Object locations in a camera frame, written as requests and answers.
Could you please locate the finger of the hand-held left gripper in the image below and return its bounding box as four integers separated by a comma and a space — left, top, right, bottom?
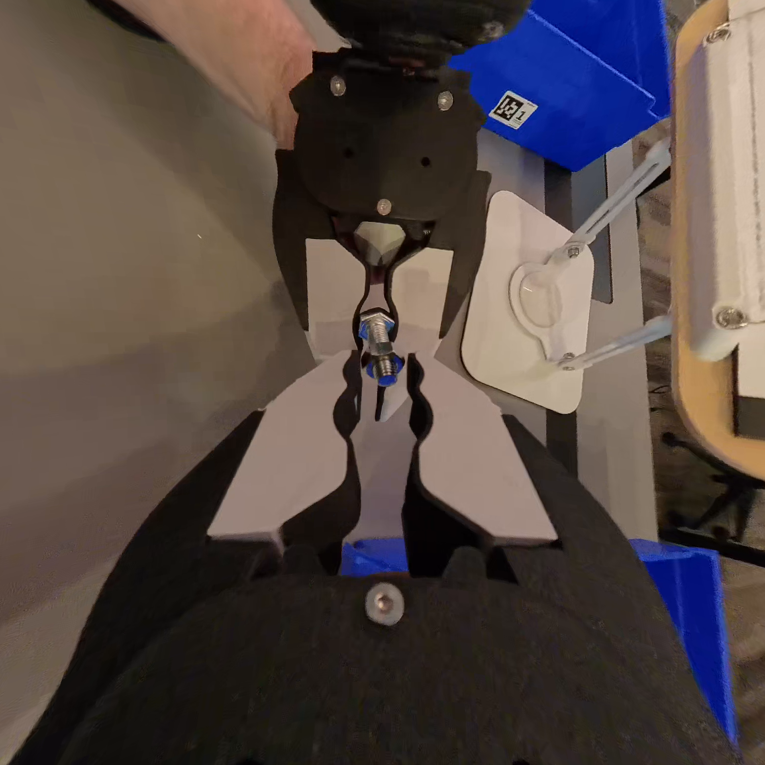
305, 238, 383, 422
379, 247, 456, 422

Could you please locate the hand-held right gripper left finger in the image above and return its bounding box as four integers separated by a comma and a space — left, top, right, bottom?
207, 349, 364, 577

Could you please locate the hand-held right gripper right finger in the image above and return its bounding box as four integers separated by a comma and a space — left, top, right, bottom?
402, 351, 561, 577

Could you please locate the silver hex bolt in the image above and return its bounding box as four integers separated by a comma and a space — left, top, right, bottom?
359, 310, 400, 389

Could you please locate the blue bin with square label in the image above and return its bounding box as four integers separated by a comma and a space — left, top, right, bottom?
448, 0, 673, 173

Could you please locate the blue plastic bin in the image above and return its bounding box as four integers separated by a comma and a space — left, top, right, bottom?
341, 537, 739, 745

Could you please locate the person's left forearm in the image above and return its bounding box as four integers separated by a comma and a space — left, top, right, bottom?
114, 0, 318, 144

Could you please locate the white metal stand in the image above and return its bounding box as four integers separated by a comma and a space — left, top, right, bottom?
460, 134, 676, 414

